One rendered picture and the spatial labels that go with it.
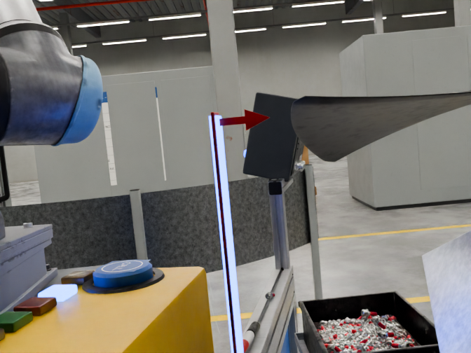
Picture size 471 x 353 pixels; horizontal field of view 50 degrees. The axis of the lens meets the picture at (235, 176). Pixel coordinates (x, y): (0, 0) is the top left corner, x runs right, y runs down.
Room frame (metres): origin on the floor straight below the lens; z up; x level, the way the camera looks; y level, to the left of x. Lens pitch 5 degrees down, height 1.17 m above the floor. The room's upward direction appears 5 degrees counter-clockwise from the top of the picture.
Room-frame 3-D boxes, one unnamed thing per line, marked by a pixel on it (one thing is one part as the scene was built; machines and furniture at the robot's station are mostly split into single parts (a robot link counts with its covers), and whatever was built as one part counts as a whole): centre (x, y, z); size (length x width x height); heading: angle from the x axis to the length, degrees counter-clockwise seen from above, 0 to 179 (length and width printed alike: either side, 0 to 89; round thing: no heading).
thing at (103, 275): (0.34, 0.08, 1.08); 0.04 x 0.04 x 0.02
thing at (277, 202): (1.10, -0.09, 0.96); 0.03 x 0.03 x 0.20; 77
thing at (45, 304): (0.29, 0.12, 1.08); 0.02 x 0.02 x 0.01; 77
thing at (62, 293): (0.31, 0.12, 1.08); 0.02 x 0.02 x 0.01; 77
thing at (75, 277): (0.35, 0.12, 1.08); 0.02 x 0.02 x 0.01; 77
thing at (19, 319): (0.27, 0.13, 1.08); 0.02 x 0.02 x 0.01; 77
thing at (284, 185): (1.20, -0.11, 1.04); 0.24 x 0.03 x 0.03; 167
